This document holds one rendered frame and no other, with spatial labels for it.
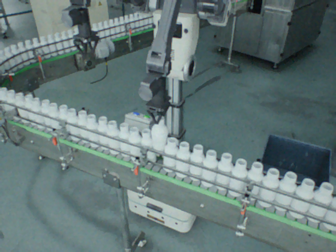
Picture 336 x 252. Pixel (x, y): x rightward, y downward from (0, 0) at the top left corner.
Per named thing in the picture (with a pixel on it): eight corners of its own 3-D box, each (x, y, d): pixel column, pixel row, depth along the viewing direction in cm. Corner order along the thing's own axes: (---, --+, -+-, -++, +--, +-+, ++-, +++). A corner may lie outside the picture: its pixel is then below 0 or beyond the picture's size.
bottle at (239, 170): (224, 190, 117) (230, 160, 108) (235, 184, 120) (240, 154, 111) (235, 200, 113) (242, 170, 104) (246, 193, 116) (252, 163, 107)
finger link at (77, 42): (75, 57, 131) (71, 37, 126) (85, 52, 136) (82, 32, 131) (87, 60, 129) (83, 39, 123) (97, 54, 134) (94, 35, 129)
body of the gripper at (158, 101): (171, 100, 115) (171, 84, 111) (159, 113, 107) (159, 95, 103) (157, 96, 117) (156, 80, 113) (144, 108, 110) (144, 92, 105)
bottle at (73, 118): (86, 136, 147) (80, 109, 137) (77, 143, 143) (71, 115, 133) (78, 132, 149) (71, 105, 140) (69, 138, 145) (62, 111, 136)
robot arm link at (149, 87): (172, 59, 101) (150, 54, 104) (156, 72, 92) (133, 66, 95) (171, 89, 108) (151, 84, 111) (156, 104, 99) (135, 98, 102)
